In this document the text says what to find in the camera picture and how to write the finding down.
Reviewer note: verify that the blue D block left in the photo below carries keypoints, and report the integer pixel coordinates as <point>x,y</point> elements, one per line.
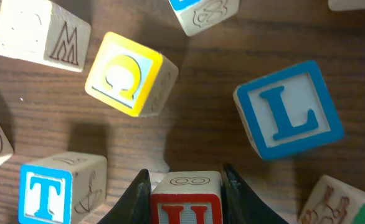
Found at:
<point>346,5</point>

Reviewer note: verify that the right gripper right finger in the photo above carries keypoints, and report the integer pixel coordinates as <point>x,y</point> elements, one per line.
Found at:
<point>241,205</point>

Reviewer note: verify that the blue T block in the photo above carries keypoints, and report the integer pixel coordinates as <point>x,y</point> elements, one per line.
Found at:
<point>63,188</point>

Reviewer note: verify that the red U block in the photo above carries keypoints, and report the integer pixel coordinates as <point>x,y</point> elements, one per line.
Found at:
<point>188,197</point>

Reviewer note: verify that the blue L block top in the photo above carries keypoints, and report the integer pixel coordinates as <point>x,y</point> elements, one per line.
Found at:
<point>196,16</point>

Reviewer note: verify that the green B block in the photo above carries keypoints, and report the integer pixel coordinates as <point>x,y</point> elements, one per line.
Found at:
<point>334,202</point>

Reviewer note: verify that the yellow Q block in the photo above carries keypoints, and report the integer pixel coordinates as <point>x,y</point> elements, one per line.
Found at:
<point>131,77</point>

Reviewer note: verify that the blue l block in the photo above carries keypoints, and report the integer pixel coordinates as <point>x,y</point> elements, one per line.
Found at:
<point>289,111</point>
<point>196,16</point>

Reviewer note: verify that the blue L block middle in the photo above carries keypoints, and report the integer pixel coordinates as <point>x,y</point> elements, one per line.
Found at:
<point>289,111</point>

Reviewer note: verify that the yellow block top row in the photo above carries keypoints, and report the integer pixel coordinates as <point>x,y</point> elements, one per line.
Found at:
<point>43,32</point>

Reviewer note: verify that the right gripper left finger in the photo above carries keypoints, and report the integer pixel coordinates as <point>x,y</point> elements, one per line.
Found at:
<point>133,207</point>

